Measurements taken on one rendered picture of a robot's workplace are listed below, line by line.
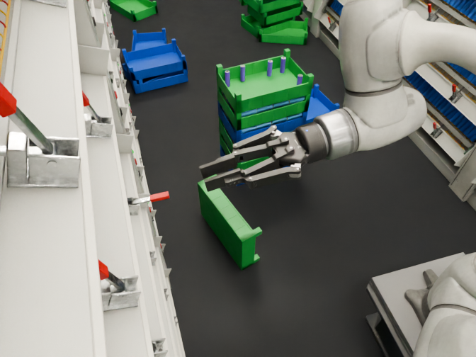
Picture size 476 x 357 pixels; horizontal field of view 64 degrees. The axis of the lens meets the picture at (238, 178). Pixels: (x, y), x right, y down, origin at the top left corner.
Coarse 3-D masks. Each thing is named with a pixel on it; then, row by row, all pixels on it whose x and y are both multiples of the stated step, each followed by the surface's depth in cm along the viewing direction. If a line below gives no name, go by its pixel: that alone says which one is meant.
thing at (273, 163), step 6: (282, 150) 71; (288, 150) 70; (294, 150) 71; (276, 156) 70; (282, 156) 70; (264, 162) 70; (270, 162) 70; (276, 162) 71; (252, 168) 70; (258, 168) 70; (264, 168) 70; (270, 168) 71; (276, 168) 72; (246, 174) 69; (252, 174) 70
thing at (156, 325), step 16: (128, 144) 80; (128, 160) 80; (128, 176) 77; (128, 192) 74; (144, 240) 68; (144, 256) 65; (144, 272) 63; (144, 288) 61; (160, 320) 58; (160, 336) 57
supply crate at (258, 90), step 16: (256, 64) 147; (288, 64) 150; (224, 80) 146; (256, 80) 146; (272, 80) 146; (288, 80) 146; (304, 80) 142; (240, 96) 129; (256, 96) 132; (272, 96) 135; (288, 96) 138; (240, 112) 134
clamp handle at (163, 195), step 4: (164, 192) 71; (168, 192) 71; (152, 196) 71; (156, 196) 71; (160, 196) 71; (164, 196) 71; (168, 196) 71; (132, 200) 69; (136, 200) 70; (140, 200) 70; (144, 200) 70; (148, 200) 70; (152, 200) 70; (156, 200) 71; (132, 204) 70; (136, 204) 70
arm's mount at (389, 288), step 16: (448, 256) 117; (400, 272) 113; (416, 272) 113; (384, 288) 109; (400, 288) 109; (416, 288) 110; (384, 304) 108; (400, 304) 106; (400, 320) 103; (416, 320) 103; (400, 336) 103; (416, 336) 101
